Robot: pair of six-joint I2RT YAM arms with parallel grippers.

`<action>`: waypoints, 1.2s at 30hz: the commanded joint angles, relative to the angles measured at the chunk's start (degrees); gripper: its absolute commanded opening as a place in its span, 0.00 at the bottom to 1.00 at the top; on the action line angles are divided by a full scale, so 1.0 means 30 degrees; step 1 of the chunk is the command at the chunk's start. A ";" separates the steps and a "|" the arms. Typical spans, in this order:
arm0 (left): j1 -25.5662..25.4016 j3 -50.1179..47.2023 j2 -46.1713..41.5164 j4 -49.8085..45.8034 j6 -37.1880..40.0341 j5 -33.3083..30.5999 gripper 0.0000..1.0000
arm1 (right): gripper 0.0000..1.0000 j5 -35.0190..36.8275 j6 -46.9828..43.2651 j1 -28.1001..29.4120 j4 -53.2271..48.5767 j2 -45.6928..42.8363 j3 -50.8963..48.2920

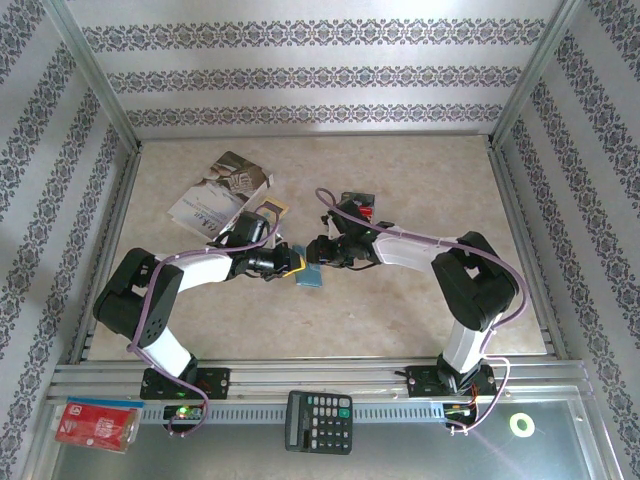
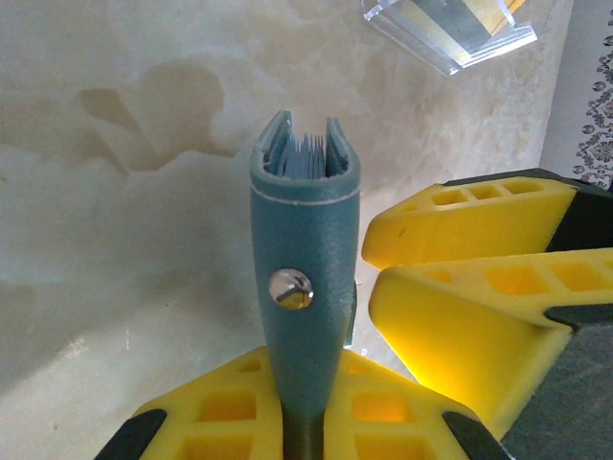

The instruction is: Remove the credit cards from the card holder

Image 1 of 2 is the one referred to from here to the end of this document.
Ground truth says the blue card holder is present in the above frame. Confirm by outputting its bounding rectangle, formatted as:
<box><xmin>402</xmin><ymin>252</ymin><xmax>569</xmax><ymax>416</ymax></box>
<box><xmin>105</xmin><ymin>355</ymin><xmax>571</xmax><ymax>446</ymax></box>
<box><xmin>292</xmin><ymin>258</ymin><xmax>325</xmax><ymax>290</ymax></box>

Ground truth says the gold pocket calculator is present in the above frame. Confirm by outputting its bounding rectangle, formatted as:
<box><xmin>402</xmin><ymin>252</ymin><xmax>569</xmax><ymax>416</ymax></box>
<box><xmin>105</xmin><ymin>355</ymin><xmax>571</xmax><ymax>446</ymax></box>
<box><xmin>258</xmin><ymin>196</ymin><xmax>291</xmax><ymax>224</ymax></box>

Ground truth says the paperback book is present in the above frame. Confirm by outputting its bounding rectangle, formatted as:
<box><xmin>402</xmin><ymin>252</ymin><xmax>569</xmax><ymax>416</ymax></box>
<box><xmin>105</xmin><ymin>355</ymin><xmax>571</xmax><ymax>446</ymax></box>
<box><xmin>167</xmin><ymin>151</ymin><xmax>275</xmax><ymax>240</ymax></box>

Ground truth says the black desk calculator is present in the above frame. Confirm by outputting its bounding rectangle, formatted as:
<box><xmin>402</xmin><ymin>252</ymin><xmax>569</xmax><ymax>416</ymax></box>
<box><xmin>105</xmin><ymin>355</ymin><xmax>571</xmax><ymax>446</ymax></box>
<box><xmin>284</xmin><ymin>389</ymin><xmax>355</xmax><ymax>456</ymax></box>

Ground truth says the grey metal shelf panel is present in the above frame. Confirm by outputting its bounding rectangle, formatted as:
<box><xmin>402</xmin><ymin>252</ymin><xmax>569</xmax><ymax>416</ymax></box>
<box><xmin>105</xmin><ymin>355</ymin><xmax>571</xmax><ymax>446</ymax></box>
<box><xmin>47</xmin><ymin>399</ymin><xmax>601</xmax><ymax>480</ymax></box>

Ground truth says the green tape roll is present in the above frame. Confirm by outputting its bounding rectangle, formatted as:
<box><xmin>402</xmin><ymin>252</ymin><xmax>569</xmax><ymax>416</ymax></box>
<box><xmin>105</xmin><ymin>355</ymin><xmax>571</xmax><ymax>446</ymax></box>
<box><xmin>508</xmin><ymin>412</ymin><xmax>536</xmax><ymax>437</ymax></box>

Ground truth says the red packet in plastic bag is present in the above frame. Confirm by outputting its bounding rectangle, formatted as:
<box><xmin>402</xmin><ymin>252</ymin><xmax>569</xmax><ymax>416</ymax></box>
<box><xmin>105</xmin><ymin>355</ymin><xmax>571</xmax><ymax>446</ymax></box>
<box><xmin>53</xmin><ymin>397</ymin><xmax>145</xmax><ymax>455</ymax></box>

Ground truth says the aluminium mounting rail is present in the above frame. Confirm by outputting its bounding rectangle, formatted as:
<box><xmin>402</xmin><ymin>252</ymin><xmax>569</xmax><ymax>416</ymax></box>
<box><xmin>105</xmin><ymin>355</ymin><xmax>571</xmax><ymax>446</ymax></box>
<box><xmin>47</xmin><ymin>358</ymin><xmax>591</xmax><ymax>401</ymax></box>

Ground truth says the aluminium table back rail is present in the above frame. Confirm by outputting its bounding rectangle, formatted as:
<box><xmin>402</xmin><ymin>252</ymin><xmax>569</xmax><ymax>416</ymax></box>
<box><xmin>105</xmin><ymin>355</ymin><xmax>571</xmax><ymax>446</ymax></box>
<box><xmin>133</xmin><ymin>129</ymin><xmax>496</xmax><ymax>142</ymax></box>

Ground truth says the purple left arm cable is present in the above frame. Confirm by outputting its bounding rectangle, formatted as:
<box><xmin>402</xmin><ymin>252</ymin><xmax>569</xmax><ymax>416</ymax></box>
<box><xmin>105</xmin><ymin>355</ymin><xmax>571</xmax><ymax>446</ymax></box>
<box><xmin>126</xmin><ymin>199</ymin><xmax>285</xmax><ymax>440</ymax></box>

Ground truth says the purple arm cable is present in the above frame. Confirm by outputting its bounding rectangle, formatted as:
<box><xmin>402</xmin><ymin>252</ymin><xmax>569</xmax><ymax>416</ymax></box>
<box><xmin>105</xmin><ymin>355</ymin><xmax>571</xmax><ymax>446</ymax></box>
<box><xmin>126</xmin><ymin>199</ymin><xmax>285</xmax><ymax>440</ymax></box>
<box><xmin>314</xmin><ymin>187</ymin><xmax>529</xmax><ymax>436</ymax></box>

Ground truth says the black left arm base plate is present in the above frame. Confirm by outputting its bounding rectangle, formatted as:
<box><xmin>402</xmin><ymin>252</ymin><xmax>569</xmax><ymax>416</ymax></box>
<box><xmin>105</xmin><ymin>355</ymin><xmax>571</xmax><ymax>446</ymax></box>
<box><xmin>140</xmin><ymin>367</ymin><xmax>232</xmax><ymax>401</ymax></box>

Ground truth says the aluminium table side rail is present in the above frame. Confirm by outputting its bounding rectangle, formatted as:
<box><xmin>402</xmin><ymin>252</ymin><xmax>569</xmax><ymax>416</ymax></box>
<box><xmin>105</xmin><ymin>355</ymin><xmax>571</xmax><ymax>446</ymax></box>
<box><xmin>69</xmin><ymin>147</ymin><xmax>145</xmax><ymax>365</ymax></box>
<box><xmin>485</xmin><ymin>142</ymin><xmax>571</xmax><ymax>361</ymax></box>

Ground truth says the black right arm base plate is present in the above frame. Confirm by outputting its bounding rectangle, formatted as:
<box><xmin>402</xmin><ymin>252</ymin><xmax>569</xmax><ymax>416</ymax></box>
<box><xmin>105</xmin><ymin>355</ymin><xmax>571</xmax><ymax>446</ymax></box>
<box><xmin>405</xmin><ymin>364</ymin><xmax>499</xmax><ymax>400</ymax></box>

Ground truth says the grey slotted cable duct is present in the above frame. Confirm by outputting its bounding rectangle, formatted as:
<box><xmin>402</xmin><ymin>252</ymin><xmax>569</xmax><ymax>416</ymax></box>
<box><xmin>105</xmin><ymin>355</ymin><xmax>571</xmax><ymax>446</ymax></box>
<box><xmin>139</xmin><ymin>402</ymin><xmax>447</xmax><ymax>426</ymax></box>

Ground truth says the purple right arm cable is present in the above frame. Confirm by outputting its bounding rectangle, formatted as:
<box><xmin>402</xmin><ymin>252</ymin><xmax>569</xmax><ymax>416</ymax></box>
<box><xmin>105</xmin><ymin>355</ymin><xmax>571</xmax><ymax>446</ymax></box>
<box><xmin>314</xmin><ymin>187</ymin><xmax>529</xmax><ymax>436</ymax></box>

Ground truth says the aluminium frame corner post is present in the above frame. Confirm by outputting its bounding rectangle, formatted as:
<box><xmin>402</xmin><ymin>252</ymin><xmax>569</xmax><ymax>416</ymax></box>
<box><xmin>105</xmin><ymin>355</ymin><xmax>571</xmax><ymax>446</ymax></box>
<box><xmin>42</xmin><ymin>0</ymin><xmax>144</xmax><ymax>151</ymax></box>
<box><xmin>490</xmin><ymin>0</ymin><xmax>589</xmax><ymax>147</ymax></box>

